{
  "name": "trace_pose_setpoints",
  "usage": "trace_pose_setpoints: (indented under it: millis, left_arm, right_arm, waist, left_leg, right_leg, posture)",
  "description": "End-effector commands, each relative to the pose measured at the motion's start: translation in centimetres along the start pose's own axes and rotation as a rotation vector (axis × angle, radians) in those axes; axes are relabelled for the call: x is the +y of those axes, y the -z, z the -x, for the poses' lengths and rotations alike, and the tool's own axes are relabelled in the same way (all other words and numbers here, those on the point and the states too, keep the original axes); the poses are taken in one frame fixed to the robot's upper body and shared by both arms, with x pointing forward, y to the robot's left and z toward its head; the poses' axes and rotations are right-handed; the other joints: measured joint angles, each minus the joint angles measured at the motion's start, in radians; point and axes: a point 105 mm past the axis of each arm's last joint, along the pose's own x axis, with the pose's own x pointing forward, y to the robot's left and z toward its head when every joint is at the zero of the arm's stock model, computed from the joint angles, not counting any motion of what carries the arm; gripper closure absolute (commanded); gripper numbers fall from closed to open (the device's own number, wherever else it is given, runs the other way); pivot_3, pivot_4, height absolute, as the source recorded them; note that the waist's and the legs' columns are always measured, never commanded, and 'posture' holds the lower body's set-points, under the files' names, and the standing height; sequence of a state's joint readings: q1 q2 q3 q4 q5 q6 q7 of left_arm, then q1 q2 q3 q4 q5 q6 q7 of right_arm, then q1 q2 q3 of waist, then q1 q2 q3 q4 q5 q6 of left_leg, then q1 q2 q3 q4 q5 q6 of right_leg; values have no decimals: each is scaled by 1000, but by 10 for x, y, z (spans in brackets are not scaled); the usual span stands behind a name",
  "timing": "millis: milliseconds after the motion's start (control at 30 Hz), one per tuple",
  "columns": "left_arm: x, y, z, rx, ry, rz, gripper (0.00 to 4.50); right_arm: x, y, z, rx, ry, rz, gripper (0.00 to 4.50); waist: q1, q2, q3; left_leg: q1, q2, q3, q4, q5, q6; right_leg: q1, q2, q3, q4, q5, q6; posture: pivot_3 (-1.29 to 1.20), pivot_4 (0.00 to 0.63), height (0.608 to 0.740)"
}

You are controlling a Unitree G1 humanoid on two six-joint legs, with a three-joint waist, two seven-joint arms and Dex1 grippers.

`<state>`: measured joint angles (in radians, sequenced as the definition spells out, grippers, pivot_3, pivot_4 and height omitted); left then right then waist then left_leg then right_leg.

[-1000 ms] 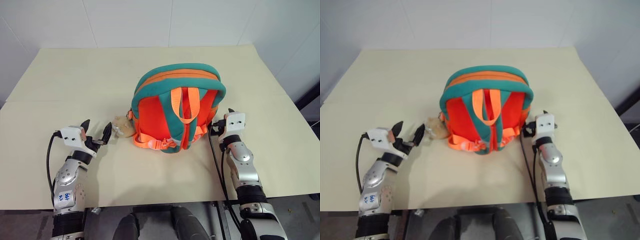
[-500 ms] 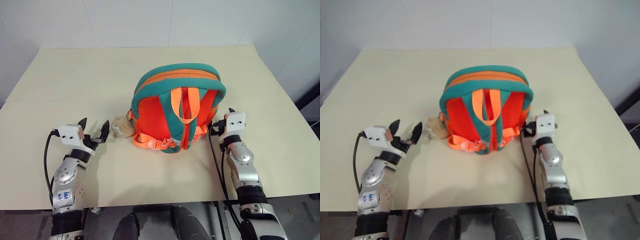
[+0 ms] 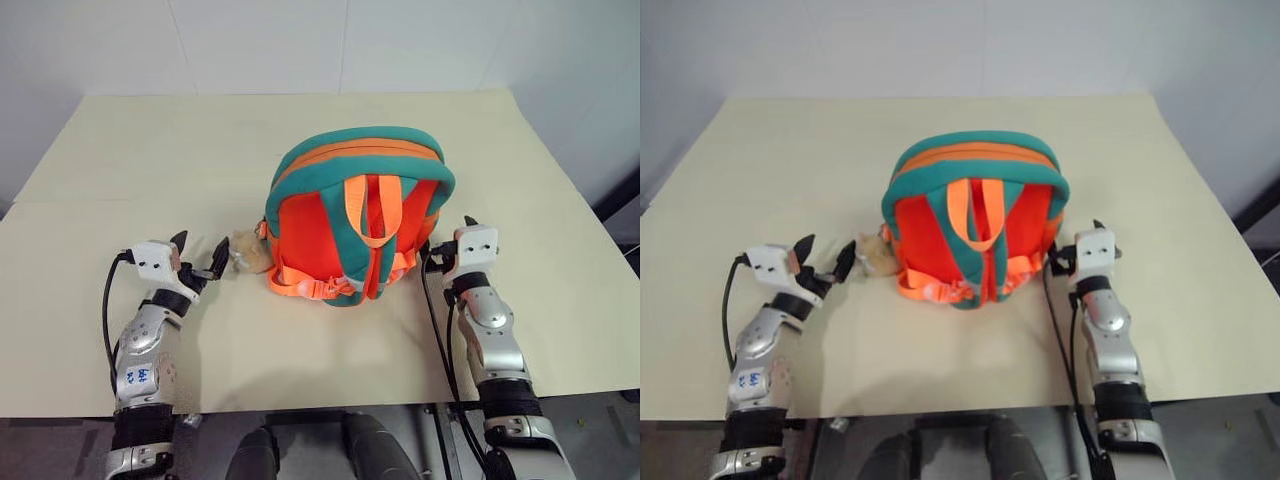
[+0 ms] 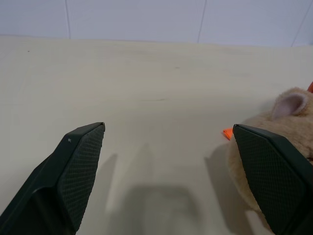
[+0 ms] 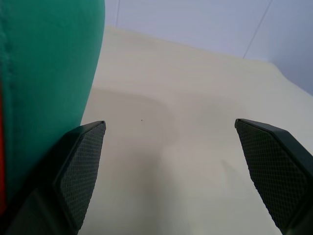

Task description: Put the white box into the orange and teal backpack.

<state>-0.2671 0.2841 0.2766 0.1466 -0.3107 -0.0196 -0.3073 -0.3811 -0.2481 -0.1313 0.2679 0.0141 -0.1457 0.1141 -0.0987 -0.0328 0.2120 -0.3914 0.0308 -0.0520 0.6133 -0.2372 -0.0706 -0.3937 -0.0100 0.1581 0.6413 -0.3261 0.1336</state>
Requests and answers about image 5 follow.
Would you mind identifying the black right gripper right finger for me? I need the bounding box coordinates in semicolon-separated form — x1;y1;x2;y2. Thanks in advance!
234;118;313;235

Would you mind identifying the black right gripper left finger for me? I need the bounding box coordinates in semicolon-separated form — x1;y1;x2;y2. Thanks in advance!
4;120;107;235

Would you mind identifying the orange and green bag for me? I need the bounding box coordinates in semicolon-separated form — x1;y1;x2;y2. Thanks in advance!
0;0;106;216

